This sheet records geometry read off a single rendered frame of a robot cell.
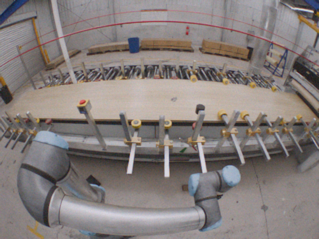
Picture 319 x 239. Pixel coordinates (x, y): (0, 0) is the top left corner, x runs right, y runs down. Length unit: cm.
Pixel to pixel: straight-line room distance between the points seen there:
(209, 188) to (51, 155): 52
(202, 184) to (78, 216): 42
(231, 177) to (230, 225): 135
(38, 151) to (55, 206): 15
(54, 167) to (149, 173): 151
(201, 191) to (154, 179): 129
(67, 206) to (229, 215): 174
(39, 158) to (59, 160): 6
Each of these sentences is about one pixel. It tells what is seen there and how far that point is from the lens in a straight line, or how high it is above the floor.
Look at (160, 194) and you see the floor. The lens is 171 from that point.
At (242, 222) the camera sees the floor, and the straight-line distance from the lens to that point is 195.
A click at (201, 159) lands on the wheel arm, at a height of 86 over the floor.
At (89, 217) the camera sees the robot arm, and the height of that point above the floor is 135.
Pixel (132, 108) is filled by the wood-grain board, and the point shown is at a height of 90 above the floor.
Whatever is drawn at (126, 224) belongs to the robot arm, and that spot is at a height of 131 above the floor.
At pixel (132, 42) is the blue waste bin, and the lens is 629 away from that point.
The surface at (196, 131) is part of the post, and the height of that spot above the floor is 99.
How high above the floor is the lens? 166
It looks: 44 degrees down
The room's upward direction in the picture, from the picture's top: straight up
